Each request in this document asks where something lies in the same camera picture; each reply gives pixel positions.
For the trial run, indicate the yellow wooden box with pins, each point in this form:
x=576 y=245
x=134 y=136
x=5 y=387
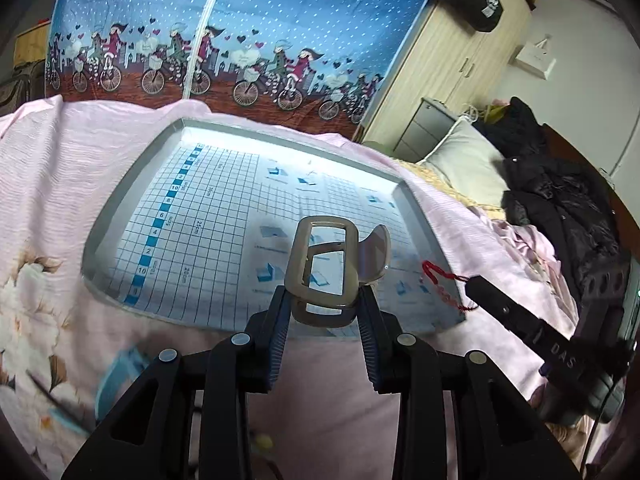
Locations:
x=32 y=44

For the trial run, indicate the black puffer jacket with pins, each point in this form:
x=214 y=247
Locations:
x=565 y=200

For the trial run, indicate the light blue smart watch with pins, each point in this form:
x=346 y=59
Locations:
x=124 y=370

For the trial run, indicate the pink floral bed sheet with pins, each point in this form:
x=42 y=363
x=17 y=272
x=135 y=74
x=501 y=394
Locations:
x=60 y=162

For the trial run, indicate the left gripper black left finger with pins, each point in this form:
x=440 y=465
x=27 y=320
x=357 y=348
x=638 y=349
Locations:
x=247 y=362

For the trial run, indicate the white grid-lined tray box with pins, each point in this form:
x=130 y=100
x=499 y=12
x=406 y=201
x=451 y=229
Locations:
x=199 y=229

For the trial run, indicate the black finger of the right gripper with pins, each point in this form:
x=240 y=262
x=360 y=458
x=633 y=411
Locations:
x=536 y=334

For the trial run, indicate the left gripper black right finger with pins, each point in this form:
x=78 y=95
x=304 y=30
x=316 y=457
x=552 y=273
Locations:
x=401 y=363

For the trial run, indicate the beige plastic hair claw clip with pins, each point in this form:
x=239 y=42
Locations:
x=329 y=262

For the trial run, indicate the white pillow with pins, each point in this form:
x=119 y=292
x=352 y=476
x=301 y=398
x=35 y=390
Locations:
x=466 y=161

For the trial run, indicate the light wooden wardrobe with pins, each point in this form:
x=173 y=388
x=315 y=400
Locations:
x=446 y=60

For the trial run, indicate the dark wooden hair stick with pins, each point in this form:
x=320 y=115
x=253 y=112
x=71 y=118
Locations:
x=50 y=394

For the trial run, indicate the blue bicycle-print fabric wardrobe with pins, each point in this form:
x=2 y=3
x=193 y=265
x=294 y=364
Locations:
x=311 y=65

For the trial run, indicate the grey bedside drawer cabinet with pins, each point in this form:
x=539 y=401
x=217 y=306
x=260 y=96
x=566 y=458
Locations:
x=429 y=126

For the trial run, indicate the white paper gift bag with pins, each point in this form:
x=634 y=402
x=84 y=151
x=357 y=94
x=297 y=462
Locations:
x=535 y=58

